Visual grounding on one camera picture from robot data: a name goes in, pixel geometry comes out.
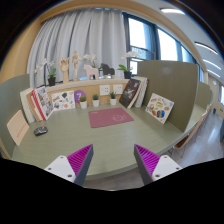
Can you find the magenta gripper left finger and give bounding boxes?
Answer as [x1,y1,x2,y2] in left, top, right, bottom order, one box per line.
[44,143,95,187]

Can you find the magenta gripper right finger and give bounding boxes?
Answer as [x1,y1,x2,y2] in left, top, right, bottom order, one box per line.
[133,143,183,186]

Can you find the pink mouse pad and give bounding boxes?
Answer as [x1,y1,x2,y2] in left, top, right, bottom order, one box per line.
[88,108,133,128]

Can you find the black computer mouse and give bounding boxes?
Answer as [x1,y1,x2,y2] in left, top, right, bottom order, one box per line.
[33,126,48,136]

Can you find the colourful picture book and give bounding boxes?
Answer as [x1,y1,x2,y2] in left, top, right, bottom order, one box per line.
[145,93,174,124]

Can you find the small potted plant left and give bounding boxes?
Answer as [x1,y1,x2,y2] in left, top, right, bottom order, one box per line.
[79,96,87,109]

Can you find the small potted plant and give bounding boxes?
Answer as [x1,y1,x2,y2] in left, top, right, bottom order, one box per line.
[92,94,100,107]
[109,91,117,106]
[79,96,87,109]

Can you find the illustrated white card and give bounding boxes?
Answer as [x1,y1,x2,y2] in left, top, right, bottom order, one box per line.
[51,91,75,111]

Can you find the small potted plant middle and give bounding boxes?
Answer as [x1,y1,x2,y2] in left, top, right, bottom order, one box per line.
[92,94,100,107]

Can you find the white books behind black book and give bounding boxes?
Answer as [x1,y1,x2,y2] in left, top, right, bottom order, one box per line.
[134,76,148,108]

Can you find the purple round sign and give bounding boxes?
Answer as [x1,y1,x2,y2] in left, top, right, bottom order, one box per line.
[74,90,86,103]

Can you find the black book leaning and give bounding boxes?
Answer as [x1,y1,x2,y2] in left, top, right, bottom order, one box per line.
[119,79,140,108]

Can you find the small potted plant right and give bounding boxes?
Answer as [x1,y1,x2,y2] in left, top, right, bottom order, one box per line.
[109,91,117,106]

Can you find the beige card on left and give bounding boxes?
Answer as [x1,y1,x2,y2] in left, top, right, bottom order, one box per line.
[7,110,29,146]

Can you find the red white magazine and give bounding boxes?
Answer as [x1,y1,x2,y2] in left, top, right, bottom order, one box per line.
[32,87,53,120]

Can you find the green partition panel right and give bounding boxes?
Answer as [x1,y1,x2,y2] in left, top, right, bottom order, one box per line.
[137,60,198,132]

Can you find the green partition panel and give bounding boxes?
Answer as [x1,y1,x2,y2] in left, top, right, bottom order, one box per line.
[0,74,30,158]
[137,60,198,132]

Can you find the white orchid left pot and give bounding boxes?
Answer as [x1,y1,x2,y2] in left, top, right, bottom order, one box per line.
[34,58,56,79]

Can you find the white orchid pot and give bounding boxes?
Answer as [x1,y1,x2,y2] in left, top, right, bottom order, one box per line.
[117,51,140,79]
[34,58,56,79]

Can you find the white books stack left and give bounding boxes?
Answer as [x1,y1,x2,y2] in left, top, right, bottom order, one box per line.
[20,88,35,123]

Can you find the green partition panel left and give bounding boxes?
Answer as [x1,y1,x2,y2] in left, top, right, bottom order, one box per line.
[0,74,30,158]

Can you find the white orchid right pot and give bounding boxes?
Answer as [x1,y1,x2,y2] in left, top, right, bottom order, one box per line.
[117,51,140,79]

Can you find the pink horse figurine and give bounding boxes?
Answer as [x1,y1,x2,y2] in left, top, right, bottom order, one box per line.
[84,64,99,80]

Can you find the black horse figurine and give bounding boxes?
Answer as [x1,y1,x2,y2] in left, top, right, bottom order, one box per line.
[101,63,115,76]

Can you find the wooden hand model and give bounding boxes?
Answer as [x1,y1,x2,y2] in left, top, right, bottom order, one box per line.
[59,58,69,84]

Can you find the wooden mannequin figure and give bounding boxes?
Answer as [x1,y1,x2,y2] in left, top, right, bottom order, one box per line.
[72,50,82,80]

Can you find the white orchid middle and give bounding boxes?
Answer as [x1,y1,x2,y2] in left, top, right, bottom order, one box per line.
[83,54,97,68]

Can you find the grey curtain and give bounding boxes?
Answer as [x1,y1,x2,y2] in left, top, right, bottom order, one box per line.
[27,8,127,87]

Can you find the white wall socket left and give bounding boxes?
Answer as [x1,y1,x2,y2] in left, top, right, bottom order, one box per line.
[100,85,110,96]

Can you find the white wall socket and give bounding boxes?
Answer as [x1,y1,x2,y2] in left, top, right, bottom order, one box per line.
[100,85,110,96]
[113,84,123,94]

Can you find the white wall socket right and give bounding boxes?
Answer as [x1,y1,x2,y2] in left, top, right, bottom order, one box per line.
[113,84,123,94]

